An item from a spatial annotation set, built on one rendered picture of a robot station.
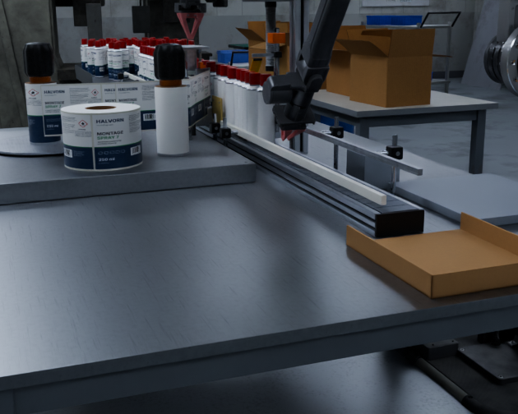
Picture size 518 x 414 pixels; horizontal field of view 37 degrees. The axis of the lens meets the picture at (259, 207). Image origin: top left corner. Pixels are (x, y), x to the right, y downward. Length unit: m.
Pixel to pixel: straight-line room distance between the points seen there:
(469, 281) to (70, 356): 0.62
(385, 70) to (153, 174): 2.09
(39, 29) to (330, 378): 4.42
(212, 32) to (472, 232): 10.52
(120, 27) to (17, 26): 5.55
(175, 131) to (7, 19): 4.20
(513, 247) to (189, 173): 0.85
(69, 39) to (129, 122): 9.60
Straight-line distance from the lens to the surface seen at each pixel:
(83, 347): 1.09
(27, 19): 6.17
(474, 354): 2.42
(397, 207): 1.57
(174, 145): 2.08
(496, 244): 1.52
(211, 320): 1.14
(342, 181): 1.67
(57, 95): 2.26
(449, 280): 1.24
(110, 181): 1.90
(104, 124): 1.92
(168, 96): 2.06
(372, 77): 3.91
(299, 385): 2.25
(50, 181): 1.88
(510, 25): 2.12
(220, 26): 11.98
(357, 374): 2.32
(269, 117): 2.21
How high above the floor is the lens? 1.28
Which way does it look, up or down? 15 degrees down
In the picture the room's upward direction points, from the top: 1 degrees counter-clockwise
